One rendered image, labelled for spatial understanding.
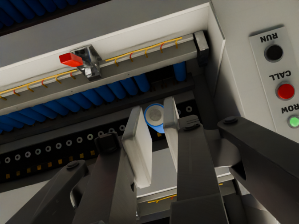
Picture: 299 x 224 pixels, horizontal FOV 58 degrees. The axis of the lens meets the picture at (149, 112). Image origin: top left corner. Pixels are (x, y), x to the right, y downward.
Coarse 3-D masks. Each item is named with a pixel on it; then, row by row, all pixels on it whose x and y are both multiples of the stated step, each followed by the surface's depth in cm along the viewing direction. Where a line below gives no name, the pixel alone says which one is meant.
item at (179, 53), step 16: (144, 48) 34; (160, 48) 35; (176, 48) 35; (192, 48) 35; (112, 64) 36; (128, 64) 36; (144, 64) 36; (160, 64) 36; (64, 80) 37; (80, 80) 36; (96, 80) 36; (112, 80) 37; (0, 96) 36; (16, 96) 37; (32, 96) 37; (48, 96) 37; (64, 96) 38; (0, 112) 38
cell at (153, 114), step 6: (150, 108) 20; (156, 108) 20; (162, 108) 20; (144, 114) 20; (150, 114) 20; (156, 114) 20; (162, 114) 20; (150, 120) 20; (156, 120) 20; (162, 120) 20; (150, 126) 20; (156, 126) 20; (162, 126) 20; (162, 132) 25
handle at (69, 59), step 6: (66, 54) 26; (72, 54) 26; (60, 60) 26; (66, 60) 26; (72, 60) 26; (78, 60) 28; (72, 66) 29; (78, 66) 31; (84, 66) 32; (90, 66) 33; (90, 72) 32
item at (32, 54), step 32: (128, 0) 32; (160, 0) 31; (192, 0) 30; (32, 32) 33; (64, 32) 32; (96, 32) 31; (128, 32) 32; (160, 32) 33; (192, 32) 35; (0, 64) 32; (32, 64) 33; (64, 64) 35; (192, 64) 44; (192, 96) 47; (64, 128) 50
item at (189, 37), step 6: (186, 36) 35; (192, 36) 35; (168, 42) 35; (174, 42) 35; (180, 42) 35; (150, 48) 35; (156, 48) 35; (162, 48) 36; (132, 54) 36; (138, 54) 36; (114, 60) 36; (120, 60) 36; (102, 66) 36; (72, 72) 36; (78, 72) 36; (54, 78) 36; (60, 78) 37; (30, 84) 37; (36, 84) 37; (12, 90) 37; (18, 90) 37; (24, 90) 37
